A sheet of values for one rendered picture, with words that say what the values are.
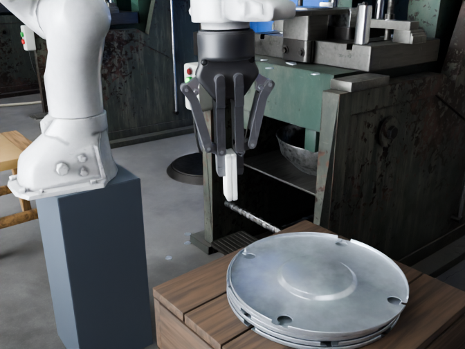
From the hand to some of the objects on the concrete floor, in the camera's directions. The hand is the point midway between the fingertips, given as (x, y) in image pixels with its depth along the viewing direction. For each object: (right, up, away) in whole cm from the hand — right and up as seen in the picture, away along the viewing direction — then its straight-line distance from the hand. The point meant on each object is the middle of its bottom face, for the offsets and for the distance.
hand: (230, 174), depth 69 cm
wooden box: (+14, -52, +25) cm, 60 cm away
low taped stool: (-80, -22, +105) cm, 134 cm away
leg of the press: (+58, -31, +82) cm, 105 cm away
